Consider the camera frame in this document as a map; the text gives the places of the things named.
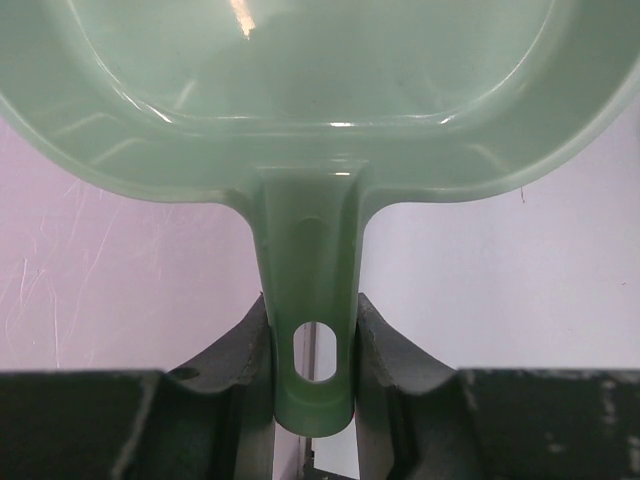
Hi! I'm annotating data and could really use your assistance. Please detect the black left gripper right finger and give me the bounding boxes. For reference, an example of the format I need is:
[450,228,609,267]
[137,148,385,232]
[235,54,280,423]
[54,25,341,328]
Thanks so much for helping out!
[355,297,639,479]

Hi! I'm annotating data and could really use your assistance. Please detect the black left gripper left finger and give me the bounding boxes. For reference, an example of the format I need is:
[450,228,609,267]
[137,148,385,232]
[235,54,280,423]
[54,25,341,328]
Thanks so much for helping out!
[1,301,275,479]

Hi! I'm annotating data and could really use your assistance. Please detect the green plastic dustpan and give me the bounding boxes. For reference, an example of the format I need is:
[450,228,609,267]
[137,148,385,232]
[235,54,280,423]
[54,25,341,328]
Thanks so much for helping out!
[1,1,639,437]

